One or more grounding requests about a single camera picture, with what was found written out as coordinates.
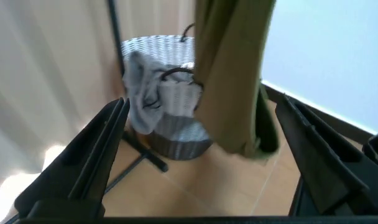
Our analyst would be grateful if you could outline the black clothes rack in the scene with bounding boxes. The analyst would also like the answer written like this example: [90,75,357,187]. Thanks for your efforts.
[103,0,170,195]

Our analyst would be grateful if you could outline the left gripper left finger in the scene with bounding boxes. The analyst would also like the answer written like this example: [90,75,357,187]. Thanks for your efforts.
[14,97,131,218]

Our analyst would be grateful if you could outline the green long-sleeved shirt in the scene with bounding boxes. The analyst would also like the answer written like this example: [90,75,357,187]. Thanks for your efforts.
[193,0,280,159]

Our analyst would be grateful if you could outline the pale grey shorts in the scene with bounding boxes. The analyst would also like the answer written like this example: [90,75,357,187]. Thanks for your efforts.
[122,51,196,135]

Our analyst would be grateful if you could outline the white laundry basket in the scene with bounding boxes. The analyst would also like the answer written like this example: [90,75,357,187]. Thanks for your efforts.
[120,23,214,161]

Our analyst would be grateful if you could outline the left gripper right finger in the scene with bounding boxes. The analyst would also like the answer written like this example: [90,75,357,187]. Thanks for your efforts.
[275,94,378,216]

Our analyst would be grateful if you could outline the beige curtain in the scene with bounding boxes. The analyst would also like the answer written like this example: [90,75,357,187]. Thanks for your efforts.
[0,0,196,200]

